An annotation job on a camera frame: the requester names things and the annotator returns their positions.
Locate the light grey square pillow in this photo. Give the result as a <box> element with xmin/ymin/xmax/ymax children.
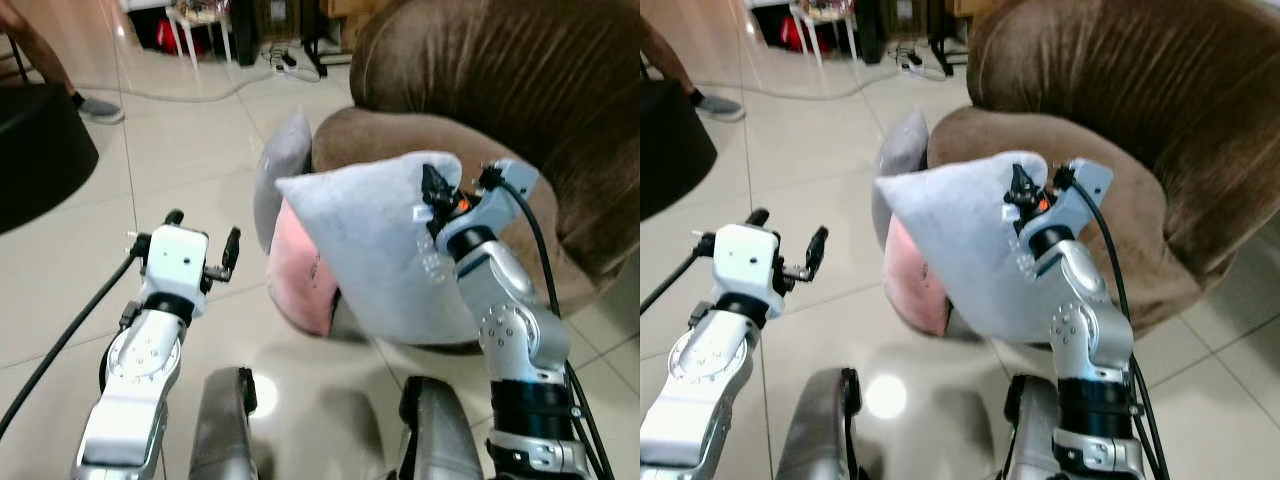
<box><xmin>275</xmin><ymin>152</ymin><xmax>487</xmax><ymax>349</ymax></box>
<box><xmin>875</xmin><ymin>150</ymin><xmax>1063</xmax><ymax>345</ymax></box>

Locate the pink pillow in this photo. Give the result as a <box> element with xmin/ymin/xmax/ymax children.
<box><xmin>268</xmin><ymin>198</ymin><xmax>344</xmax><ymax>338</ymax></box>
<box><xmin>884</xmin><ymin>214</ymin><xmax>952</xmax><ymax>338</ymax></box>

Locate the dark grey pillow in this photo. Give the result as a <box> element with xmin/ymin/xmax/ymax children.
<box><xmin>872</xmin><ymin>110</ymin><xmax>932</xmax><ymax>247</ymax></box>
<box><xmin>253</xmin><ymin>110</ymin><xmax>317</xmax><ymax>257</ymax></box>

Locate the brown velvet sofa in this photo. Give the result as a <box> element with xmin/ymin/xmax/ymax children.
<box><xmin>310</xmin><ymin>0</ymin><xmax>641</xmax><ymax>351</ymax></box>
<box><xmin>925</xmin><ymin>0</ymin><xmax>1280</xmax><ymax>338</ymax></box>

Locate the black round ottoman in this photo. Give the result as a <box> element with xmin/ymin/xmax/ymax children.
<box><xmin>640</xmin><ymin>79</ymin><xmax>720</xmax><ymax>224</ymax></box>
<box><xmin>0</xmin><ymin>84</ymin><xmax>102</xmax><ymax>237</ymax></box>

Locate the grey shoe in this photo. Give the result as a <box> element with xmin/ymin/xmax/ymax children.
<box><xmin>697</xmin><ymin>90</ymin><xmax>747</xmax><ymax>124</ymax></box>
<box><xmin>75</xmin><ymin>93</ymin><xmax>127</xmax><ymax>127</ymax></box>

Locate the black stand base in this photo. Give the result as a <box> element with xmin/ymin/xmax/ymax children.
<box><xmin>300</xmin><ymin>0</ymin><xmax>353</xmax><ymax>80</ymax></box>
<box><xmin>925</xmin><ymin>0</ymin><xmax>967</xmax><ymax>77</ymax></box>

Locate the grey left robot leg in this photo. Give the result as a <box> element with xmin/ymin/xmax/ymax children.
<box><xmin>188</xmin><ymin>367</ymin><xmax>260</xmax><ymax>480</ymax></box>
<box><xmin>775</xmin><ymin>367</ymin><xmax>864</xmax><ymax>480</ymax></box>

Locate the grey robot leg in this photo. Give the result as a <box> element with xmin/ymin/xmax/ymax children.
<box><xmin>1003</xmin><ymin>375</ymin><xmax>1064</xmax><ymax>480</ymax></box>
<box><xmin>188</xmin><ymin>367</ymin><xmax>260</xmax><ymax>480</ymax></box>
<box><xmin>398</xmin><ymin>377</ymin><xmax>487</xmax><ymax>480</ymax></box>
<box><xmin>775</xmin><ymin>367</ymin><xmax>864</xmax><ymax>480</ymax></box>

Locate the red bag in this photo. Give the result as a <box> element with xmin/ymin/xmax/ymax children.
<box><xmin>780</xmin><ymin>15</ymin><xmax>827</xmax><ymax>54</ymax></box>
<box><xmin>155</xmin><ymin>15</ymin><xmax>207</xmax><ymax>57</ymax></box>

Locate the person's bare leg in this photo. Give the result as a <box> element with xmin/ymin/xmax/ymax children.
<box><xmin>0</xmin><ymin>0</ymin><xmax>79</xmax><ymax>102</ymax></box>
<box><xmin>640</xmin><ymin>14</ymin><xmax>703</xmax><ymax>97</ymax></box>

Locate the white stool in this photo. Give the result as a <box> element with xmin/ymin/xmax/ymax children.
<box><xmin>790</xmin><ymin>0</ymin><xmax>862</xmax><ymax>64</ymax></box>
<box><xmin>165</xmin><ymin>2</ymin><xmax>237</xmax><ymax>67</ymax></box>

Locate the grey right robot leg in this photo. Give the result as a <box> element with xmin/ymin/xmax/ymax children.
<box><xmin>1003</xmin><ymin>375</ymin><xmax>1064</xmax><ymax>480</ymax></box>
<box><xmin>398</xmin><ymin>377</ymin><xmax>487</xmax><ymax>480</ymax></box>

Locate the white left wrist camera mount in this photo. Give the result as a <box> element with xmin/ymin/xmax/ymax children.
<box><xmin>140</xmin><ymin>224</ymin><xmax>212</xmax><ymax>302</ymax></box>
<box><xmin>713</xmin><ymin>223</ymin><xmax>785</xmax><ymax>302</ymax></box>

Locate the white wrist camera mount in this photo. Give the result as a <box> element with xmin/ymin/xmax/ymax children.
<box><xmin>437</xmin><ymin>160</ymin><xmax>542</xmax><ymax>242</ymax></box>
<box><xmin>1030</xmin><ymin>158</ymin><xmax>1115</xmax><ymax>238</ymax></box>
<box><xmin>713</xmin><ymin>223</ymin><xmax>785</xmax><ymax>302</ymax></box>
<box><xmin>140</xmin><ymin>224</ymin><xmax>212</xmax><ymax>302</ymax></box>

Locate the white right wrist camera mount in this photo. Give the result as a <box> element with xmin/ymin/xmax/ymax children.
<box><xmin>1030</xmin><ymin>158</ymin><xmax>1115</xmax><ymax>238</ymax></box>
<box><xmin>437</xmin><ymin>160</ymin><xmax>542</xmax><ymax>242</ymax></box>

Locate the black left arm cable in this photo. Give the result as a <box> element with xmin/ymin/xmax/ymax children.
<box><xmin>640</xmin><ymin>232</ymin><xmax>714</xmax><ymax>317</ymax></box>
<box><xmin>0</xmin><ymin>232</ymin><xmax>152</xmax><ymax>442</ymax></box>

